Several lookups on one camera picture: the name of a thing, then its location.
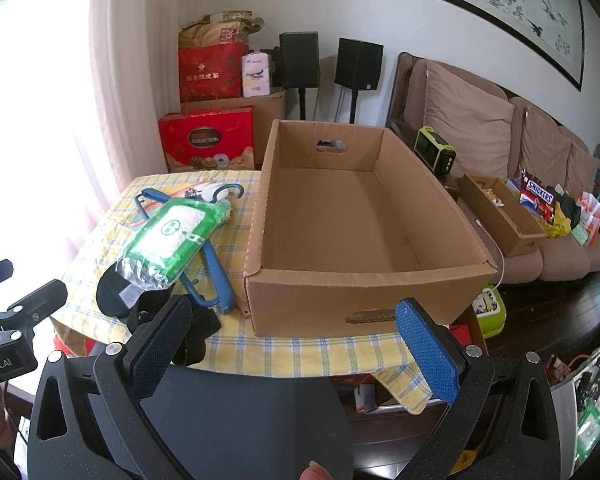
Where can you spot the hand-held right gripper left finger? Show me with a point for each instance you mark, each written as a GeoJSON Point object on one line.
{"type": "Point", "coordinates": [155, 352]}

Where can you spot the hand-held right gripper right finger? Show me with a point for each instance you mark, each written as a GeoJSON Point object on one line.
{"type": "Point", "coordinates": [427, 355]}

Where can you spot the black cloth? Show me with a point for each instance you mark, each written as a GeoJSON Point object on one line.
{"type": "Point", "coordinates": [200, 335]}

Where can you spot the blue plastic hanger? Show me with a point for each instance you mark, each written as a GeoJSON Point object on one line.
{"type": "Point", "coordinates": [219, 280]}

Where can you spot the green packaged white towel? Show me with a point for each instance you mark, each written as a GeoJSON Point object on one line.
{"type": "Point", "coordinates": [172, 232]}

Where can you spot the painted paper hand fan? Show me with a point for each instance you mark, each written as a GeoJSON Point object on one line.
{"type": "Point", "coordinates": [192, 191]}

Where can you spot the large cardboard box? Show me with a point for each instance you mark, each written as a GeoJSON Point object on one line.
{"type": "Point", "coordinates": [330, 210]}

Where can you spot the person's right hand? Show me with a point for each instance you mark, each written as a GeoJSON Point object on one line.
{"type": "Point", "coordinates": [315, 473]}

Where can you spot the green lunch box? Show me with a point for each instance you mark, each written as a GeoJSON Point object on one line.
{"type": "Point", "coordinates": [490, 312]}

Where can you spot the yellow checked tablecloth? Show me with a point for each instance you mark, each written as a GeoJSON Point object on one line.
{"type": "Point", "coordinates": [290, 355]}

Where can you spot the small shallow cardboard box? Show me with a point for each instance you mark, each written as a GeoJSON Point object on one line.
{"type": "Point", "coordinates": [510, 227]}

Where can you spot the brown sofa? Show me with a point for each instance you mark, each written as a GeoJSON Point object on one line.
{"type": "Point", "coordinates": [565, 260]}

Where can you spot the green and white package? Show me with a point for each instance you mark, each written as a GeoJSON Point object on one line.
{"type": "Point", "coordinates": [591, 427]}

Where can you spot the yellow plastic bag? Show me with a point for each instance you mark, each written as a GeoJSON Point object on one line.
{"type": "Point", "coordinates": [557, 222]}

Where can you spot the white sheer curtain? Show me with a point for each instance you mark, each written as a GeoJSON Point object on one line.
{"type": "Point", "coordinates": [80, 110]}

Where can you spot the brown chocolate snack bag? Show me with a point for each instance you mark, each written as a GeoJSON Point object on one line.
{"type": "Point", "coordinates": [539, 195]}

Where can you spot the green and black radio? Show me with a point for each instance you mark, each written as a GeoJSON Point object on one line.
{"type": "Point", "coordinates": [435, 152]}

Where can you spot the black bag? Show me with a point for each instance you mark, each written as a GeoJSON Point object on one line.
{"type": "Point", "coordinates": [570, 209]}

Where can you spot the white and orange paper bag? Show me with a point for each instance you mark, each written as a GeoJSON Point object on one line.
{"type": "Point", "coordinates": [591, 217]}

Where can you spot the red gift box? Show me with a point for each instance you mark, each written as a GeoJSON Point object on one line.
{"type": "Point", "coordinates": [205, 137]}

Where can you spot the medium beige cushion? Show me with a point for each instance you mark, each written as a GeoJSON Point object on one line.
{"type": "Point", "coordinates": [545, 142]}

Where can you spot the small beige cushion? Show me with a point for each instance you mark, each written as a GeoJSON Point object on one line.
{"type": "Point", "coordinates": [582, 167]}

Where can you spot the large beige cushion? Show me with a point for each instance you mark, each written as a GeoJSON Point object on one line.
{"type": "Point", "coordinates": [467, 107]}

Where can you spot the white tissue pack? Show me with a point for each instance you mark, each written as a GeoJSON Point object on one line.
{"type": "Point", "coordinates": [256, 74]}

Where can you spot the black speaker on stand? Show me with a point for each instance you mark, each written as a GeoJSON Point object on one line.
{"type": "Point", "coordinates": [359, 64]}
{"type": "Point", "coordinates": [299, 60]}

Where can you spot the brown paper bag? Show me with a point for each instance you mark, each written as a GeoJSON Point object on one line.
{"type": "Point", "coordinates": [210, 30]}

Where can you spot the framed ink painting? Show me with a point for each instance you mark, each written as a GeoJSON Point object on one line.
{"type": "Point", "coordinates": [505, 5]}

